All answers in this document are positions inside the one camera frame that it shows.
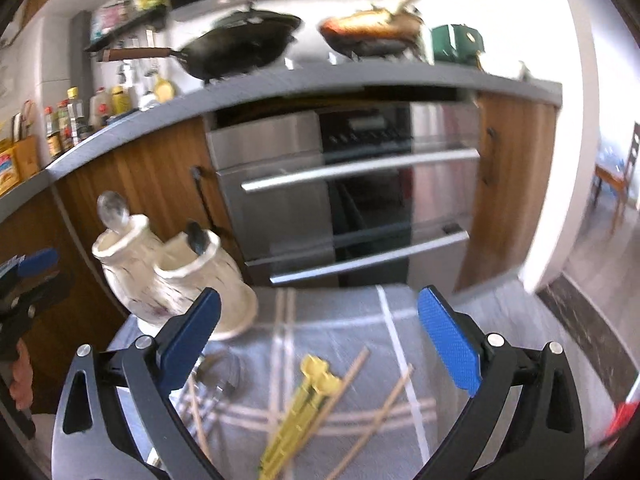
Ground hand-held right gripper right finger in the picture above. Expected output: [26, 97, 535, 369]
[416, 285, 586, 480]

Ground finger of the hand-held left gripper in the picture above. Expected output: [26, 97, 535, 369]
[0, 247, 61, 281]
[0, 273, 76, 322]

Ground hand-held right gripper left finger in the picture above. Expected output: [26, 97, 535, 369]
[51, 287, 223, 480]

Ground cream ceramic double utensil holder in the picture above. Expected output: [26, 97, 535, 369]
[91, 214, 258, 342]

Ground wooden chopstick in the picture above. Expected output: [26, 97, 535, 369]
[290, 346, 372, 463]
[330, 364, 416, 480]
[186, 377, 213, 463]

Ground yellow tulip-shaped utensil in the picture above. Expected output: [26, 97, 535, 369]
[259, 355, 343, 480]

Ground person's left hand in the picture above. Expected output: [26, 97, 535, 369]
[10, 342, 37, 413]

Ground silver fork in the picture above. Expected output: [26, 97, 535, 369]
[172, 352, 243, 431]

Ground silver spoon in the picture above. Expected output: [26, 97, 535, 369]
[96, 191, 132, 233]

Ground dark spoon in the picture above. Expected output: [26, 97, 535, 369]
[185, 220, 208, 256]

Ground wooden knife block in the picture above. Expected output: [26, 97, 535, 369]
[12, 135, 41, 181]

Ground grey plaid cloth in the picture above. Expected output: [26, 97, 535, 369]
[105, 284, 473, 480]

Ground dark sauce bottle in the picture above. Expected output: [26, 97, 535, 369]
[44, 106, 63, 158]

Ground red-label sauce bottle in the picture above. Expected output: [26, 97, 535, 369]
[56, 101, 75, 148]

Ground yellow-cap clear bottle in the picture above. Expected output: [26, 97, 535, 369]
[66, 87, 91, 143]

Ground pale red-label bottle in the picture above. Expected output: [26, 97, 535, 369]
[89, 89, 112, 128]

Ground red plastic bag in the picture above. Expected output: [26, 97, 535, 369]
[607, 400, 640, 448]

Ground stainless steel oven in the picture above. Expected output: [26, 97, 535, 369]
[205, 100, 483, 288]

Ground wooden dining table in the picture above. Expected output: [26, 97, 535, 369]
[592, 162, 628, 211]

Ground pink packets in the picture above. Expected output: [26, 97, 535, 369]
[90, 2, 133, 36]

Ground wooden chair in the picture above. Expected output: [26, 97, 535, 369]
[607, 122, 640, 233]

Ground grey kitchen countertop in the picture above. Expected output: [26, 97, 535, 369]
[0, 67, 563, 223]

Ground green kitchen appliance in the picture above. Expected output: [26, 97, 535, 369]
[430, 24, 487, 67]

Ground dark wok lid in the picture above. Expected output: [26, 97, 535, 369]
[215, 2, 303, 31]

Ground frying pan with food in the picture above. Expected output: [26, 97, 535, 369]
[317, 0, 436, 58]

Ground short steel oven handle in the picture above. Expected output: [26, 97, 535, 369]
[270, 230, 471, 286]

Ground black cabinet handle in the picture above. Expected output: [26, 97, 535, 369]
[189, 165, 221, 231]
[480, 127, 498, 186]

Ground long steel oven handle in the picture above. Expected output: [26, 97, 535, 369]
[241, 147, 482, 193]

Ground black wall shelf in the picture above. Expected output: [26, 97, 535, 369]
[82, 4, 168, 53]

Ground black wok with wooden handle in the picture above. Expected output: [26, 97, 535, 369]
[97, 10, 303, 83]

